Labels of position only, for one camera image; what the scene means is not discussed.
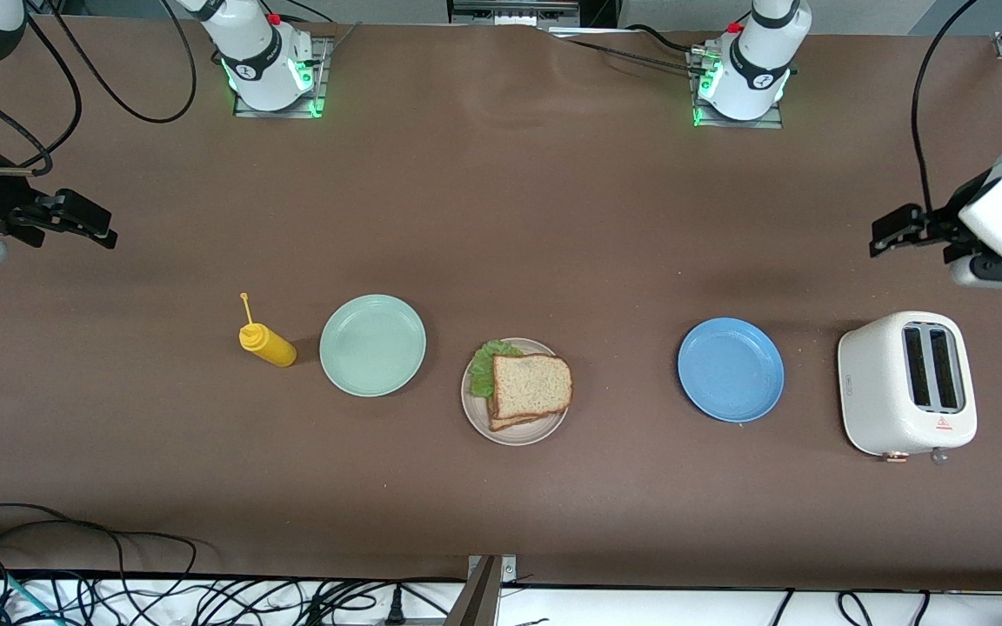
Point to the brown bread slice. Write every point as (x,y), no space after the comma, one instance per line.
(531,387)
(510,422)

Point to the mint green plate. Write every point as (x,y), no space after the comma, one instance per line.
(372,345)

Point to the green lettuce leaf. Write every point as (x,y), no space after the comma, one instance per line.
(484,369)

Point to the beige plate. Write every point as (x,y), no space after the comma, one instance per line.
(518,435)

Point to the metal table edge bracket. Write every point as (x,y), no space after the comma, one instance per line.
(484,596)

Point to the blue plate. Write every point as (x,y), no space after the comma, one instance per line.
(731,369)

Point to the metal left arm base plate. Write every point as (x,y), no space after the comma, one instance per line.
(771,124)

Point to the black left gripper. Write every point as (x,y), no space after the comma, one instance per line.
(951,216)

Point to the black power plug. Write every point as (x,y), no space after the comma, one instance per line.
(395,609)

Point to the grey metal equipment box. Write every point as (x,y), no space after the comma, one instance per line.
(514,10)

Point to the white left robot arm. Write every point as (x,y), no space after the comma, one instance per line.
(758,61)

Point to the white two-slot toaster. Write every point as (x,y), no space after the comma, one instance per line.
(875,391)

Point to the yellow mustard squeeze bottle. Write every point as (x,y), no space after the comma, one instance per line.
(273,346)

